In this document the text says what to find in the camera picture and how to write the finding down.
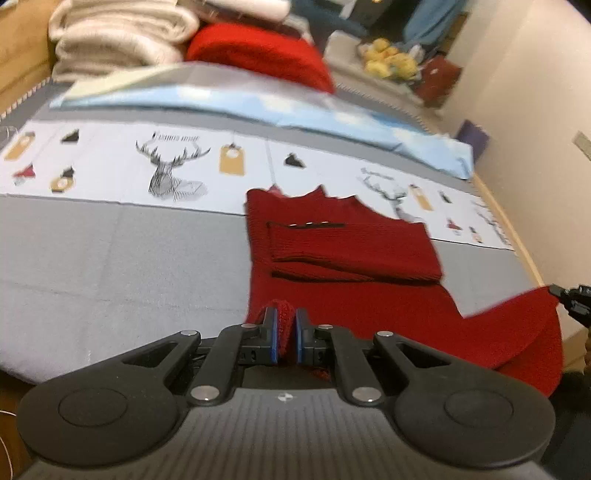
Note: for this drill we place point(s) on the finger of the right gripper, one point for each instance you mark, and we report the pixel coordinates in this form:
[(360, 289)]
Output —
[(576, 301)]

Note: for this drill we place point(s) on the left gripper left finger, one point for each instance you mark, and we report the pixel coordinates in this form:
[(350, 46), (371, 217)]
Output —
[(221, 361)]

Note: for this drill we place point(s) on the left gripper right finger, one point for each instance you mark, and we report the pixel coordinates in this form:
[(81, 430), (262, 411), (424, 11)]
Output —
[(336, 349)]

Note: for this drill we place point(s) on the dark red knit sweater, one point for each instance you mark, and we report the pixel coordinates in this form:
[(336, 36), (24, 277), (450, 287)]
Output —
[(348, 266)]

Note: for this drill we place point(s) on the grey printed bed mat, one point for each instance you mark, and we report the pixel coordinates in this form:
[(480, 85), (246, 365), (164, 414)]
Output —
[(81, 282)]

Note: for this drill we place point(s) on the purple bag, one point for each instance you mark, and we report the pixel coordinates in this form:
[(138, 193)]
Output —
[(474, 135)]

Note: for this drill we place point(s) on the light blue folded sheet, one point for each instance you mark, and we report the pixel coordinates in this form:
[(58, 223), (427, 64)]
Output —
[(243, 94)]

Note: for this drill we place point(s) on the dark red cushion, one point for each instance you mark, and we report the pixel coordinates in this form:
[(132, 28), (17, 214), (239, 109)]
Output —
[(439, 77)]

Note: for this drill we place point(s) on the yellow plush toy pile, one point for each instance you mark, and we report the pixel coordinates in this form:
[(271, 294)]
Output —
[(382, 60)]

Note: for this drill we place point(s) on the bright red folded blanket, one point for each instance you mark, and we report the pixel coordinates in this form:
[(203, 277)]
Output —
[(261, 51)]

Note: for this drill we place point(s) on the right blue curtain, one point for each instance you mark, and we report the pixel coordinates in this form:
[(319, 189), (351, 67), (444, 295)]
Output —
[(431, 21)]

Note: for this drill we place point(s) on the cream fleece folded blanket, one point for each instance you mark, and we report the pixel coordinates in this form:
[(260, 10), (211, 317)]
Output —
[(96, 38)]

